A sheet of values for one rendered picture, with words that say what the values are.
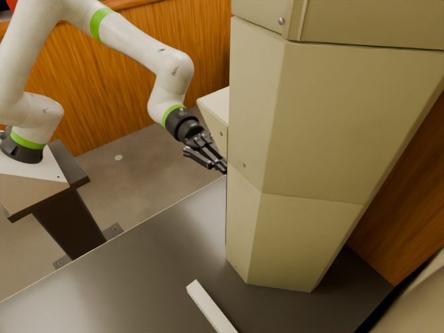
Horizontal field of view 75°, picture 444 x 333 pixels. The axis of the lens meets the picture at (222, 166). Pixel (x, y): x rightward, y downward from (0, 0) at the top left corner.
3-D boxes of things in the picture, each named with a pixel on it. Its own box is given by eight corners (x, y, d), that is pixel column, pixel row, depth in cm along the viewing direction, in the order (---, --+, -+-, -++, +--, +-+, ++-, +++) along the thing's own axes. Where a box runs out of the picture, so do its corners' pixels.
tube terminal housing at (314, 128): (345, 259, 97) (516, 18, 41) (276, 323, 84) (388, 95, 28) (291, 210, 111) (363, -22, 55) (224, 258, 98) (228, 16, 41)
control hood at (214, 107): (323, 109, 77) (333, 74, 69) (226, 162, 63) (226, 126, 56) (291, 90, 83) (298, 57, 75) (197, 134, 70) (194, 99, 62)
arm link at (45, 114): (-5, 127, 108) (16, 83, 104) (36, 133, 122) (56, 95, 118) (11, 147, 103) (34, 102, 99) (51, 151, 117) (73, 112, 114)
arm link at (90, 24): (58, 17, 100) (73, -16, 98) (88, 34, 112) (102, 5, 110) (89, 37, 94) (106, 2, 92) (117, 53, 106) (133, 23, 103)
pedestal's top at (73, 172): (-9, 177, 128) (-15, 171, 125) (62, 144, 142) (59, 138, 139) (12, 223, 111) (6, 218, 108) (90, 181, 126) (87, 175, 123)
